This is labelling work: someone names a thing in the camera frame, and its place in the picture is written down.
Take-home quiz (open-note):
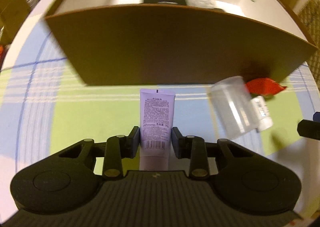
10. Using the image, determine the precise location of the purple cream tube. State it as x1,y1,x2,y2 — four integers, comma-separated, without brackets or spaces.
139,89,176,171

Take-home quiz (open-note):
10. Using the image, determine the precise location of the red snack packet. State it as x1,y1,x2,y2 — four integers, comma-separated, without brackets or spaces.
245,77,287,96

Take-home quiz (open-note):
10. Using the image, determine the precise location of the brown open storage box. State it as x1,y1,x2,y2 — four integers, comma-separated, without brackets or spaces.
44,0,317,86

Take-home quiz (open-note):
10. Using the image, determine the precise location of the dark paper shopping bag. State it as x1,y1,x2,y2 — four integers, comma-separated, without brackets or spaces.
1,0,40,45

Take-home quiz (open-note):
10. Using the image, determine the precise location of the plaid tablecloth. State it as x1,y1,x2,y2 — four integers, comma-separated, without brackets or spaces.
1,0,319,221

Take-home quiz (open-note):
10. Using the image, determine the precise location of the brown blue knitted cloth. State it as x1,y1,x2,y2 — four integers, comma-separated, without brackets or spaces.
188,0,217,9

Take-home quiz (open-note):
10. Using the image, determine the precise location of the quilted gold chair cushion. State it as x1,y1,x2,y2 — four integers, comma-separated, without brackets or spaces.
298,0,320,88

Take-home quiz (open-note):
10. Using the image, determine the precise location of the clear plastic cup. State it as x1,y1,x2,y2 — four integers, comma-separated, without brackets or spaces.
209,76,259,140

